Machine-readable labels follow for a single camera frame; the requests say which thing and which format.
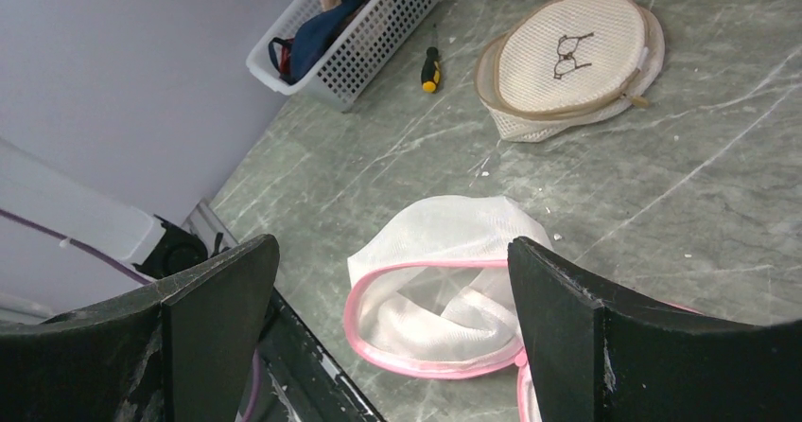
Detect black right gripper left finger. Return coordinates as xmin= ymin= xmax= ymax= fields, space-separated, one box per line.
xmin=1 ymin=235 xmax=280 ymax=421

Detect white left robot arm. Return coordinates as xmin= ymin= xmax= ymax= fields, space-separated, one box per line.
xmin=1 ymin=140 xmax=229 ymax=285

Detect white mesh bag red zipper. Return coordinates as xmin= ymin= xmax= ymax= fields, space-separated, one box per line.
xmin=343 ymin=195 xmax=549 ymax=421

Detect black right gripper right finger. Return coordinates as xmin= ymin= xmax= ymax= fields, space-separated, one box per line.
xmin=508 ymin=237 xmax=801 ymax=421

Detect red bra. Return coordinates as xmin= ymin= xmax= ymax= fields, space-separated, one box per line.
xmin=278 ymin=39 xmax=293 ymax=76

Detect white plastic basket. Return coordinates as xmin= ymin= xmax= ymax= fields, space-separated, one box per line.
xmin=246 ymin=0 xmax=441 ymax=112

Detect small yellow black screwdriver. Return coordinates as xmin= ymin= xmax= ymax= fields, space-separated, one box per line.
xmin=420 ymin=26 xmax=441 ymax=94

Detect beige mesh laundry bag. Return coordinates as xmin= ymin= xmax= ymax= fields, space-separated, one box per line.
xmin=474 ymin=0 xmax=666 ymax=143

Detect navy blue bra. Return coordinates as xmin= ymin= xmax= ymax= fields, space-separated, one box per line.
xmin=269 ymin=0 xmax=369 ymax=85

